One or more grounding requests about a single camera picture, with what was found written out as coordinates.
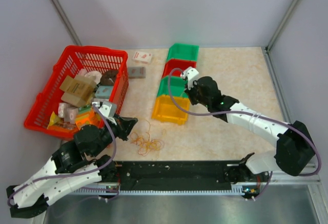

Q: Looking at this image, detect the yellow orange wire bundle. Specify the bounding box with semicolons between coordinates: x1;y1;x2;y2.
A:
129;118;167;157

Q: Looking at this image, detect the teal snack box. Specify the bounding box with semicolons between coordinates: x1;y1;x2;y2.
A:
95;86;113;100

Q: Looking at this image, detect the yellow plastic bin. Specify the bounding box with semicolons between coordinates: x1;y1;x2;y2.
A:
151;95;188;125

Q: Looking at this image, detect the far green plastic bin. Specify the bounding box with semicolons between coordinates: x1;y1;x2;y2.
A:
167;43;199;62

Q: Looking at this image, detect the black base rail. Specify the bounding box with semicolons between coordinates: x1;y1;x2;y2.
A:
100;160;259;191

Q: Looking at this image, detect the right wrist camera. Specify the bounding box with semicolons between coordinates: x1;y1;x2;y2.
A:
180;67;199;90

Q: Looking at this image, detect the orange juice carton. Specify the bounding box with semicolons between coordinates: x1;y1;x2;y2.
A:
75;109;100;130

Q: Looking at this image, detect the grey snack packet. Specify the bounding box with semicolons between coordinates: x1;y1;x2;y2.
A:
127;67;146;79

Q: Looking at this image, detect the brown cardboard box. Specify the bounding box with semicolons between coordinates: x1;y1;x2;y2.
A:
59;75;96;108

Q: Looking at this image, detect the chocolate donut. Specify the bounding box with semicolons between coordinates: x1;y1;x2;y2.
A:
100;70;118;86

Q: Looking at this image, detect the white red snack packet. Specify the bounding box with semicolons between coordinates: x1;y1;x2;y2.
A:
132;50;153;64

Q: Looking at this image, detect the near green plastic bin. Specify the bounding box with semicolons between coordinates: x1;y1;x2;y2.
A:
156;76;188;98

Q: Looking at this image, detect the red plastic bin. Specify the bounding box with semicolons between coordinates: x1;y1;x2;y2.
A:
161;58;197;78

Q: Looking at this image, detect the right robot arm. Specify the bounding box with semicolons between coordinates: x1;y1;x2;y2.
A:
184;76;315;181

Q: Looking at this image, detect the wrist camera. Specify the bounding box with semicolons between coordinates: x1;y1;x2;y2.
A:
92;101;117;119
180;67;199;90

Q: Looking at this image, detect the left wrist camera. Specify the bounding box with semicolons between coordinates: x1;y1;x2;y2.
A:
92;101;117;119

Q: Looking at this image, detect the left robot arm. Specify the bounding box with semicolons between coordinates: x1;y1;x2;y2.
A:
6;115;138;219

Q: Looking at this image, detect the red plastic basket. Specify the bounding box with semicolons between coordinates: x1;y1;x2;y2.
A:
24;45;129;140

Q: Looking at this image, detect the green plastic bin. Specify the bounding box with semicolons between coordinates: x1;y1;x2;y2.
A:
156;76;188;98
167;43;199;62

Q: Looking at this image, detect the yellow snack bag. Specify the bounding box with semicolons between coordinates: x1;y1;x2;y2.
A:
47;111;62;129

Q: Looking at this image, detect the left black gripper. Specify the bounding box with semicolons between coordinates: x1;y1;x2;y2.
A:
91;113;138;157

